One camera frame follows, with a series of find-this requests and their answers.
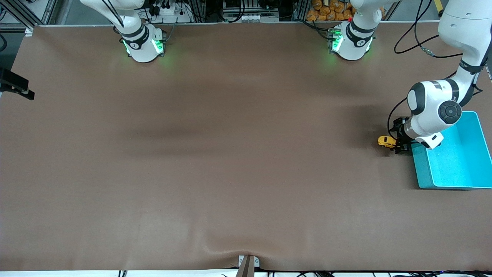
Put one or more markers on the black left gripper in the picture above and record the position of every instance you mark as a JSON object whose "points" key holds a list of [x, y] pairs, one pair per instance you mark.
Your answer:
{"points": [[401, 131]]}

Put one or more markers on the yellow beetle toy car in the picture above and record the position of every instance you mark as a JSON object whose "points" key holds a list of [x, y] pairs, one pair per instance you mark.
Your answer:
{"points": [[385, 141]]}

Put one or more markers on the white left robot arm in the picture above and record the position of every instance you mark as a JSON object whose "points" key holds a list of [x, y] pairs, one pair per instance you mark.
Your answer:
{"points": [[434, 107]]}

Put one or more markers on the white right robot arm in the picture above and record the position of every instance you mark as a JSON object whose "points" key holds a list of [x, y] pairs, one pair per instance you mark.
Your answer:
{"points": [[142, 46]]}

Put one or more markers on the turquoise plastic bin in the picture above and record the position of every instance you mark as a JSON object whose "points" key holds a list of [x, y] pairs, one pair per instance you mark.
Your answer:
{"points": [[461, 165]]}

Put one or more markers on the bag of orange items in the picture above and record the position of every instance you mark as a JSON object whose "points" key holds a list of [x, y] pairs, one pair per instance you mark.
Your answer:
{"points": [[326, 13]]}

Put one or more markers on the brown table mat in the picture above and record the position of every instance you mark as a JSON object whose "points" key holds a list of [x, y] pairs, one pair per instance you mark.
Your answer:
{"points": [[246, 173]]}

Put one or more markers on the white power strip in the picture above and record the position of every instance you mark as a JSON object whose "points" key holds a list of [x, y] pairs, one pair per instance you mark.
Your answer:
{"points": [[173, 17]]}

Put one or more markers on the aluminium frame profile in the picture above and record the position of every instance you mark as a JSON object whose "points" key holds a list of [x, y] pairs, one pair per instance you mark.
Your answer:
{"points": [[50, 11]]}

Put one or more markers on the metal table clamp bracket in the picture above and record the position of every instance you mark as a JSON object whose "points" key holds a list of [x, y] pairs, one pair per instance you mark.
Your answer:
{"points": [[248, 265]]}

